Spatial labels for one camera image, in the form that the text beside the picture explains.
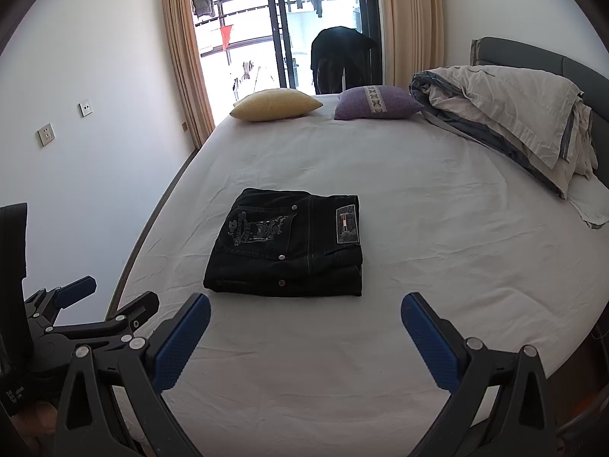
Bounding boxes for bed with white sheet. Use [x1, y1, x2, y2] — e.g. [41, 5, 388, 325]
[107, 93, 609, 457]

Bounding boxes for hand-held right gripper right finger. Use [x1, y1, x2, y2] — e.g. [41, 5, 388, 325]
[400, 292, 560, 457]

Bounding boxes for purple pillow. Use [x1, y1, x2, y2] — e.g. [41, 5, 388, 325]
[334, 86, 425, 121]

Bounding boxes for black pants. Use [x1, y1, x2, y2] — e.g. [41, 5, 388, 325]
[204, 188, 365, 297]

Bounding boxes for black garment over chair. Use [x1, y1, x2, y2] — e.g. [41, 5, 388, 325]
[311, 26, 382, 95]

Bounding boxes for beige curtain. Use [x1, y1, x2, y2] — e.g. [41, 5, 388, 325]
[159, 0, 216, 149]
[376, 0, 449, 87]

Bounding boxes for black sliding door frame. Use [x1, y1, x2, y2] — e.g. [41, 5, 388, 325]
[263, 0, 300, 92]

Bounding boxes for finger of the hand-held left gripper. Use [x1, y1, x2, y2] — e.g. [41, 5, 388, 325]
[48, 292, 161, 349]
[24, 275, 98, 330]

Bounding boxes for grey bed headboard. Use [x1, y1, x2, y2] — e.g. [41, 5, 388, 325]
[471, 37, 609, 125]

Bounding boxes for yellow pillow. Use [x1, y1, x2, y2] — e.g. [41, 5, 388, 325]
[230, 89, 324, 122]

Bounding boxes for person's left hand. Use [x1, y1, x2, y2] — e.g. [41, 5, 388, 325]
[10, 400, 60, 453]

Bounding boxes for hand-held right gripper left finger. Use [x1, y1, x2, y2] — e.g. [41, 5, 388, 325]
[56, 292, 212, 457]

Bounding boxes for balcony railing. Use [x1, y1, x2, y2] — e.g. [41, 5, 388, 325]
[195, 0, 287, 60]

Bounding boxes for beige folded duvet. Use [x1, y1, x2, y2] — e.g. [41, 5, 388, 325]
[410, 65, 599, 199]

